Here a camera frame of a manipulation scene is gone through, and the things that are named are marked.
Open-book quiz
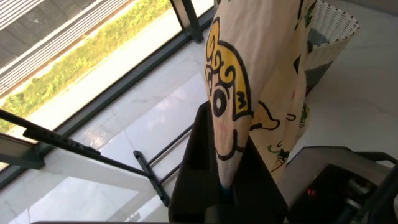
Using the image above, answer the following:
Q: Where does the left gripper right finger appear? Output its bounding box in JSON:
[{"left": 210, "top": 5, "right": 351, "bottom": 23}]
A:
[{"left": 229, "top": 136, "right": 289, "bottom": 222}]

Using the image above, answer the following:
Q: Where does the white laundry basket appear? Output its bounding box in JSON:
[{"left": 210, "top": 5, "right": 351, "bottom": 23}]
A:
[{"left": 303, "top": 0, "right": 361, "bottom": 96}]

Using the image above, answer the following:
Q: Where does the window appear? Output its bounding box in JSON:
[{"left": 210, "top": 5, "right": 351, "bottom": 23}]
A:
[{"left": 0, "top": 0, "right": 218, "bottom": 189}]

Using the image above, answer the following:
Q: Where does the black clothes rack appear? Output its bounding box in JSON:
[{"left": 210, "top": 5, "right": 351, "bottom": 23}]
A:
[{"left": 0, "top": 108, "right": 195, "bottom": 207}]

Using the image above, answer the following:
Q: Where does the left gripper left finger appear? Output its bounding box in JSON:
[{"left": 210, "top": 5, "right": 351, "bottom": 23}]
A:
[{"left": 168, "top": 101, "right": 224, "bottom": 222}]

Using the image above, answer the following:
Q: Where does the cream printed garment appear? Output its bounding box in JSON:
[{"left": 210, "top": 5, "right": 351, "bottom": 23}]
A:
[{"left": 204, "top": 0, "right": 318, "bottom": 190}]

